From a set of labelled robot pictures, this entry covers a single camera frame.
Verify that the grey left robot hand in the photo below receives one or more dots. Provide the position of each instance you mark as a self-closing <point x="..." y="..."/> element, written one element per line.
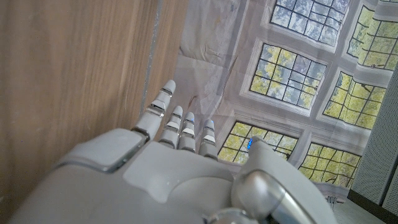
<point x="140" y="186"/>

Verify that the printed window backdrop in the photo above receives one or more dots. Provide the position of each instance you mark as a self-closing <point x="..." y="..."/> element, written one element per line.
<point x="217" y="46"/>

